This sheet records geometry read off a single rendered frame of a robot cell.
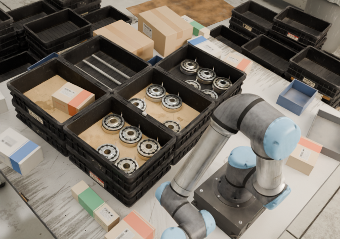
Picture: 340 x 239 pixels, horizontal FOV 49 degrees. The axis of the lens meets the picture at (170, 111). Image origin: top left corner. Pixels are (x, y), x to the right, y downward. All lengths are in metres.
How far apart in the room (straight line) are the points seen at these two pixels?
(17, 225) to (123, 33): 1.31
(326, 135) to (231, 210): 0.81
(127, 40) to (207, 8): 2.29
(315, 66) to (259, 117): 2.00
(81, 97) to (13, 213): 1.02
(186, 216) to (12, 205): 1.57
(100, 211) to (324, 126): 1.30
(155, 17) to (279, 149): 1.60
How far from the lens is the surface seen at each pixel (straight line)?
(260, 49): 3.23
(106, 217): 1.57
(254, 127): 1.06
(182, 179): 1.20
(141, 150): 1.64
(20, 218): 2.52
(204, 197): 1.60
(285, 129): 1.04
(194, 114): 1.85
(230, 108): 1.10
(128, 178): 1.46
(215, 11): 4.40
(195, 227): 1.20
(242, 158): 1.46
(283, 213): 1.78
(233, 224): 1.56
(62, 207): 1.68
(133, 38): 2.26
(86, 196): 1.63
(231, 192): 1.57
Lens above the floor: 2.13
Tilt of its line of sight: 45 degrees down
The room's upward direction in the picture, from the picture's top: 7 degrees clockwise
